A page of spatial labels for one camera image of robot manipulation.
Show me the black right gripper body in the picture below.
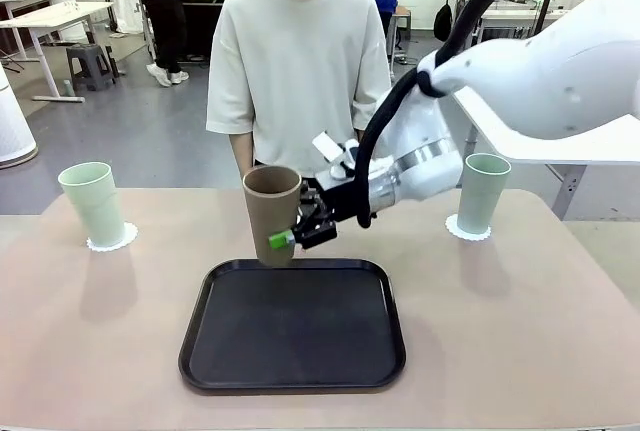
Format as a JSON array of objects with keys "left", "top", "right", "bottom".
[{"left": 293, "top": 175, "right": 362, "bottom": 251}]

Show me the tall brown cup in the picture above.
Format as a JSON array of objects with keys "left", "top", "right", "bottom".
[{"left": 242, "top": 165, "right": 304, "bottom": 268}]

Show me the white scalloped paper coaster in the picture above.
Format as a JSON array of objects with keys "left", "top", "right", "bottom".
[
  {"left": 444, "top": 213, "right": 494, "bottom": 242},
  {"left": 85, "top": 221, "right": 139, "bottom": 253}
]

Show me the tall green cup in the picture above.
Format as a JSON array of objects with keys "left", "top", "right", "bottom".
[
  {"left": 57, "top": 161, "right": 127, "bottom": 248},
  {"left": 457, "top": 152, "right": 513, "bottom": 235}
]

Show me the person's right forearm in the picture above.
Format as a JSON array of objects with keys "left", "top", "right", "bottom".
[{"left": 228, "top": 131, "right": 257, "bottom": 188}]

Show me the black plastic tray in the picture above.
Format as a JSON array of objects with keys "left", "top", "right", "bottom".
[{"left": 178, "top": 257, "right": 407, "bottom": 395}]

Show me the person in beige sweatshirt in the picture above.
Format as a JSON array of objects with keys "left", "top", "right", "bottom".
[{"left": 205, "top": 0, "right": 394, "bottom": 192}]

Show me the small brown-top side table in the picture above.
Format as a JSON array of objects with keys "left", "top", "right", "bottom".
[{"left": 392, "top": 8, "right": 412, "bottom": 42}]

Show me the black background workbench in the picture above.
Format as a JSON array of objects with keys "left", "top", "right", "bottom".
[{"left": 182, "top": 0, "right": 229, "bottom": 60}]

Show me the black backpack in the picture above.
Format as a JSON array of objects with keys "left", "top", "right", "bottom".
[{"left": 432, "top": 0, "right": 454, "bottom": 43}]

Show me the large white glossy table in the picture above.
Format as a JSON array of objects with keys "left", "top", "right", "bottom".
[{"left": 452, "top": 85, "right": 640, "bottom": 220}]

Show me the white background workbench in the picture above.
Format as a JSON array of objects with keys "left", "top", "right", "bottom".
[{"left": 474, "top": 7, "right": 571, "bottom": 45}]

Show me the grey plastic step stool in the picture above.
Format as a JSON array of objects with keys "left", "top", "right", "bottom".
[{"left": 65, "top": 43, "right": 117, "bottom": 93}]

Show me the white perforated cylinder appliance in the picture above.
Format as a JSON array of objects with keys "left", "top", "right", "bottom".
[{"left": 0, "top": 66, "right": 39, "bottom": 169}]

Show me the white desk with white legs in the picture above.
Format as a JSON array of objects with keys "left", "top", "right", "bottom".
[{"left": 0, "top": 0, "right": 115, "bottom": 103}]

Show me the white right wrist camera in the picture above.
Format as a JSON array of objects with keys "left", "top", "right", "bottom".
[{"left": 312, "top": 131, "right": 361, "bottom": 183}]

